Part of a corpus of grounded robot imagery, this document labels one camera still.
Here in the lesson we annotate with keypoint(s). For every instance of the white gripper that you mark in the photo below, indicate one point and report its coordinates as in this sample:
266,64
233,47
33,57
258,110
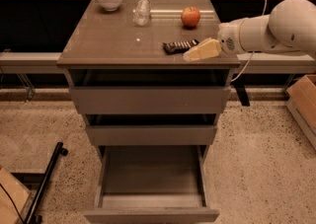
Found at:
228,39

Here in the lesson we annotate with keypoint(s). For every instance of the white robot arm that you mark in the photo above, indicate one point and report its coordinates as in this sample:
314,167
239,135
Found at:
290,26

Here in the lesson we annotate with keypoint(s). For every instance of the grey drawer cabinet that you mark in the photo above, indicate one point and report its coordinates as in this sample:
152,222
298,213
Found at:
103,51

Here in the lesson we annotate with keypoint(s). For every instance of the grey top drawer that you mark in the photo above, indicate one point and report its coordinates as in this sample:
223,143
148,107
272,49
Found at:
149,100

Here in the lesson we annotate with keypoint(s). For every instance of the grey drawer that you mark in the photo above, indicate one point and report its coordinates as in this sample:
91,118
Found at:
149,100
152,129
151,185

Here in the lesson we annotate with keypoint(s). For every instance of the grey middle drawer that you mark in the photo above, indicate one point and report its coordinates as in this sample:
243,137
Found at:
152,129

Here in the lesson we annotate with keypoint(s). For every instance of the grey bottom drawer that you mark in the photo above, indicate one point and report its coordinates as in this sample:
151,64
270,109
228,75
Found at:
151,185

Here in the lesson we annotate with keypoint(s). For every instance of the red apple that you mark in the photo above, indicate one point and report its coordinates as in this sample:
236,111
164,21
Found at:
190,17

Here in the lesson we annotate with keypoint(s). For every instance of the clear glass jar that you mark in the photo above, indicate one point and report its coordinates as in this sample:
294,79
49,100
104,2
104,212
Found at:
141,13

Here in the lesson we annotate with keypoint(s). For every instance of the cardboard box right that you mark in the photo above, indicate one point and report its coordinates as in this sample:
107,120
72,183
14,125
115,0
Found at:
302,105

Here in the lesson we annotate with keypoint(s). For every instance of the cardboard box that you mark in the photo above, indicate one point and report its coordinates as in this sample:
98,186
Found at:
302,105
13,198

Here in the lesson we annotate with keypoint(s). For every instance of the black metal stand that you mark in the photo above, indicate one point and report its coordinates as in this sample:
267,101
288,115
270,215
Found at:
40,182

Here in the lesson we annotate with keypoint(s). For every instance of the cardboard box left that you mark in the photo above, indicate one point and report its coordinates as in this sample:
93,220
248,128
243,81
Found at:
13,198

